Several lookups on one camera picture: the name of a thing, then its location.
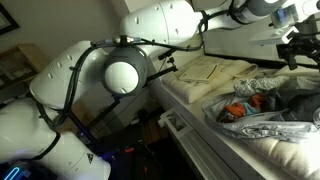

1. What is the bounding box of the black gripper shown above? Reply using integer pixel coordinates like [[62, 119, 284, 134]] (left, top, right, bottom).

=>
[[276, 21, 320, 70]]

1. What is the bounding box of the clear plastic bag with clothes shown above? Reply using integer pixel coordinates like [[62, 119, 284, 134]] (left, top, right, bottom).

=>
[[202, 75, 320, 143]]

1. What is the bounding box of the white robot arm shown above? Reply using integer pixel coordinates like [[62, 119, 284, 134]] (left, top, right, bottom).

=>
[[0, 0, 319, 180]]

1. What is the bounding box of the orange garment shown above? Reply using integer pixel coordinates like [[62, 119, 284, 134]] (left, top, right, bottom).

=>
[[217, 94, 267, 123]]

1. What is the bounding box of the grey fuzzy garment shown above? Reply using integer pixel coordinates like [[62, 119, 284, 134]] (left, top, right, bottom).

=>
[[233, 76, 290, 97]]

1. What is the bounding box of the white quilted cushion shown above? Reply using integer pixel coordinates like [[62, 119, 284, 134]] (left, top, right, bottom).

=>
[[162, 56, 258, 103]]

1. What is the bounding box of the beige booklet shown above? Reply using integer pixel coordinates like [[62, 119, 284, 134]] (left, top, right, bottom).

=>
[[179, 64, 220, 83]]

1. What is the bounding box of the wooden shelf unit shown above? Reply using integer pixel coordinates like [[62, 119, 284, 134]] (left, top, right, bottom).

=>
[[0, 44, 41, 103]]

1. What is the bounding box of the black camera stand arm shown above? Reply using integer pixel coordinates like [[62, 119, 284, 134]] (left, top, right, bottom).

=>
[[87, 56, 177, 129]]

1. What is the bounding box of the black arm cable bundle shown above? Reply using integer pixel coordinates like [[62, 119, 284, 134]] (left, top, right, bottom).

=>
[[34, 0, 254, 129]]

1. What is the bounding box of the dark picture frame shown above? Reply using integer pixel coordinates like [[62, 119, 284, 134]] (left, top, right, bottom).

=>
[[0, 3, 19, 35]]

